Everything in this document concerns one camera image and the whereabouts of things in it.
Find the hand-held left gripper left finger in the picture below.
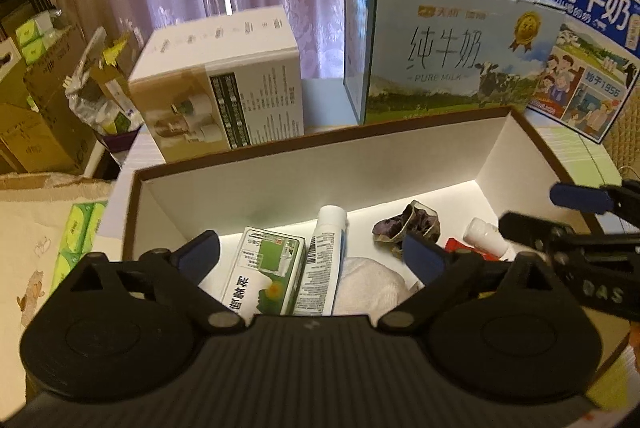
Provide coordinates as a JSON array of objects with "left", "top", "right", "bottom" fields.
[{"left": 50, "top": 230, "right": 248, "bottom": 334}]

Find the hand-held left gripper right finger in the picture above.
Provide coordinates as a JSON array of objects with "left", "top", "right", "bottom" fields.
[{"left": 375, "top": 233, "right": 571, "bottom": 334}]

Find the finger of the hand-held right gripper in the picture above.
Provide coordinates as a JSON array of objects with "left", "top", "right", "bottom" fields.
[
  {"left": 549, "top": 179, "right": 640, "bottom": 215},
  {"left": 498, "top": 210, "right": 578, "bottom": 251}
]

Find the red packet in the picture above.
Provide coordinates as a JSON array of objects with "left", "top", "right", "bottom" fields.
[{"left": 444, "top": 238, "right": 493, "bottom": 261}]

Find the dark wrapper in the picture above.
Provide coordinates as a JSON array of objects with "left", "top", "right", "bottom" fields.
[{"left": 372, "top": 203, "right": 442, "bottom": 256}]

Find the small white bottle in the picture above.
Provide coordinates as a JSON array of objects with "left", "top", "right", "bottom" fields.
[{"left": 462, "top": 218, "right": 515, "bottom": 257}]

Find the white mesh cloth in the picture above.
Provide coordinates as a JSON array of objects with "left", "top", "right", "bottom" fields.
[{"left": 330, "top": 255, "right": 426, "bottom": 316}]

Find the green white medicine box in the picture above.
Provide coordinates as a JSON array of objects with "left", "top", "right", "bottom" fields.
[{"left": 220, "top": 228, "right": 307, "bottom": 316}]

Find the white tube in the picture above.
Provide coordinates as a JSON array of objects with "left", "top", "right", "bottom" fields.
[{"left": 292, "top": 205, "right": 348, "bottom": 316}]

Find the brown cardboard box white inside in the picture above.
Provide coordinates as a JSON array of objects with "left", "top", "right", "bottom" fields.
[{"left": 122, "top": 105, "right": 633, "bottom": 404}]

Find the green tissue pack bundle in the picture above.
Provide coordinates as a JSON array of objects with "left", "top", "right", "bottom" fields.
[{"left": 52, "top": 202, "right": 108, "bottom": 299}]

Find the flat cardboard sheet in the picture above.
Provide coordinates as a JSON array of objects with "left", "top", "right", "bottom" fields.
[{"left": 0, "top": 172, "right": 115, "bottom": 205}]

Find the cream printed bedsheet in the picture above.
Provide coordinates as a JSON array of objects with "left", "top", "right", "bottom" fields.
[{"left": 0, "top": 188, "right": 123, "bottom": 409}]

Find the crumpled clear plastic bag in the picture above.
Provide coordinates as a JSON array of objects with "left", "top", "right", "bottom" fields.
[{"left": 65, "top": 28, "right": 146, "bottom": 149}]

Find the light blue milk carton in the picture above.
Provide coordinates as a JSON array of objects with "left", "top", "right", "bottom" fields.
[{"left": 343, "top": 0, "right": 566, "bottom": 126}]

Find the white appliance box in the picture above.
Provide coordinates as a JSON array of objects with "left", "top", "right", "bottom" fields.
[{"left": 127, "top": 5, "right": 306, "bottom": 163}]

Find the brown carton with white flap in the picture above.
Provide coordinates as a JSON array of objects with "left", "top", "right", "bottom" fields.
[{"left": 0, "top": 40, "right": 56, "bottom": 173}]

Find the brown cardboard carton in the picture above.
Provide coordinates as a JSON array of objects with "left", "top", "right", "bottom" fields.
[{"left": 22, "top": 25, "right": 101, "bottom": 173}]

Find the stack of green tissue packs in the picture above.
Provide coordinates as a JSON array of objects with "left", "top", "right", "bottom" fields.
[{"left": 14, "top": 8, "right": 63, "bottom": 63}]

